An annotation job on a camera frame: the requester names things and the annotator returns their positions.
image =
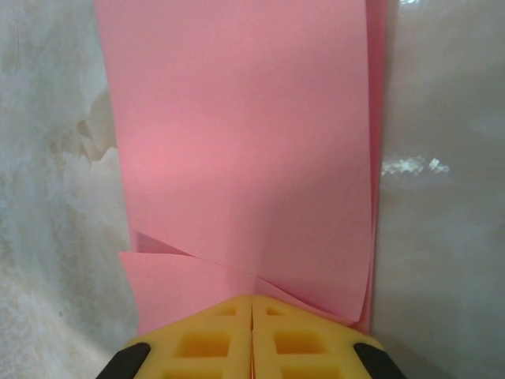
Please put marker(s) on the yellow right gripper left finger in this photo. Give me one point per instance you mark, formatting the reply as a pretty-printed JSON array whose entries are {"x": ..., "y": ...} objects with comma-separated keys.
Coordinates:
[{"x": 165, "y": 351}]

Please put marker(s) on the pink paper sheet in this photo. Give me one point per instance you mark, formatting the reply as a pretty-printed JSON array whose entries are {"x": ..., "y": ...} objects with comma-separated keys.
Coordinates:
[{"x": 244, "y": 138}]

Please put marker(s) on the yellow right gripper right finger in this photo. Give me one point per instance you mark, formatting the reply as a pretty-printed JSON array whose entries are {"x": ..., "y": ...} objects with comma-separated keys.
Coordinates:
[{"x": 335, "y": 351}]

